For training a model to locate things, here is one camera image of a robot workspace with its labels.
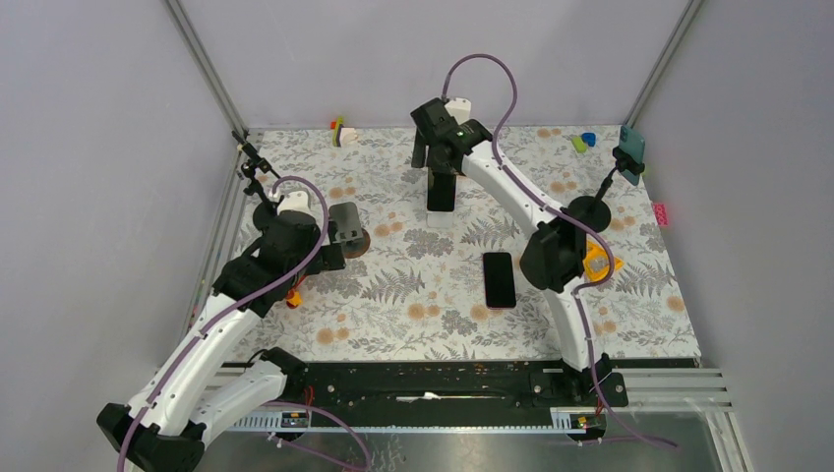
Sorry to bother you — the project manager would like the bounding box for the right black tripod stand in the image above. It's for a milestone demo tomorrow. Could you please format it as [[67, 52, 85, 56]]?
[[567, 148, 622, 233]]

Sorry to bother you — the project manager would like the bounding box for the teal phone on tripod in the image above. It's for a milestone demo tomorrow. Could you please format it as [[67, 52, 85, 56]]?
[[614, 125, 645, 186]]

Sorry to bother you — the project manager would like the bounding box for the green cylinder block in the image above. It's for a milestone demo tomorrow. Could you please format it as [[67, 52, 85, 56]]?
[[570, 136, 587, 153]]

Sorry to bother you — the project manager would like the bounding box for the red yellow toy truck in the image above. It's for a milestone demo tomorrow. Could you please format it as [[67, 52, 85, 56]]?
[[284, 275, 306, 309]]

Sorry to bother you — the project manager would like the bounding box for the pink brick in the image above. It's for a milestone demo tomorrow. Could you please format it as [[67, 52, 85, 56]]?
[[652, 203, 670, 227]]

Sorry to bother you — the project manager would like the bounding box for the left black tripod stand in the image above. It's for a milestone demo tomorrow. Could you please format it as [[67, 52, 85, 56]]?
[[231, 130, 284, 231]]

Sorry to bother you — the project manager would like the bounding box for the yellow triangle frame toy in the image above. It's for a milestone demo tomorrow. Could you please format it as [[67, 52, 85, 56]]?
[[583, 240, 610, 282]]

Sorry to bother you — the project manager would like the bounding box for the blue heart block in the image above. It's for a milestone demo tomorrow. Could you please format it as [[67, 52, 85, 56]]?
[[580, 132, 597, 148]]

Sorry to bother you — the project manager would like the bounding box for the wooden-base grey phone stand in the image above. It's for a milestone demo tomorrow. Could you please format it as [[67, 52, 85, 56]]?
[[328, 202, 371, 259]]

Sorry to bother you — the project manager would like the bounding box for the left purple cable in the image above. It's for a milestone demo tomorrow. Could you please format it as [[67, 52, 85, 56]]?
[[115, 175, 331, 472]]

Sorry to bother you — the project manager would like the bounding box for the black tripod stand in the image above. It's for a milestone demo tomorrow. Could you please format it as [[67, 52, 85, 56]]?
[[567, 148, 622, 233], [231, 130, 284, 231]]

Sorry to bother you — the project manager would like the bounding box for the black phone on white stand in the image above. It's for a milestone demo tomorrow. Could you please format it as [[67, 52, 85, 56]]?
[[427, 168, 456, 212]]

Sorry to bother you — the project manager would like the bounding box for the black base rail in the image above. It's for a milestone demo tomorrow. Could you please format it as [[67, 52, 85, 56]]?
[[146, 358, 735, 435]]

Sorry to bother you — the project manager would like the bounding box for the purple-edged black phone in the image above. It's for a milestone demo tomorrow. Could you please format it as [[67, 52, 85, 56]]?
[[482, 252, 516, 309]]

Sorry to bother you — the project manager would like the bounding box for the colourful block stack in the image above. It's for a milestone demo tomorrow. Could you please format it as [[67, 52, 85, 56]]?
[[330, 115, 359, 148]]

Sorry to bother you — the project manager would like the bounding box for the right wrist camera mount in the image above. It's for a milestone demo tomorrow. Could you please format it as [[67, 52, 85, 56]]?
[[445, 97, 472, 124]]

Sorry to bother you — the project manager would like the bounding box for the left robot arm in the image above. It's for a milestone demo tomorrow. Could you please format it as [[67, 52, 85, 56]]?
[[96, 209, 345, 471]]

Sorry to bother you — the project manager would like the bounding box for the floral patterned mat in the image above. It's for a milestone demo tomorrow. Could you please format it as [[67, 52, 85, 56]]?
[[232, 128, 701, 361]]

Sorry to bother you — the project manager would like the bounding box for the white phone stand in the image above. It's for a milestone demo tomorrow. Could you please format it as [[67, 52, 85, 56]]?
[[426, 196, 455, 228]]

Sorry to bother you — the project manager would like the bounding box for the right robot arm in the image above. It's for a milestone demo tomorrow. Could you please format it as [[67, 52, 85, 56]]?
[[410, 97, 627, 408]]

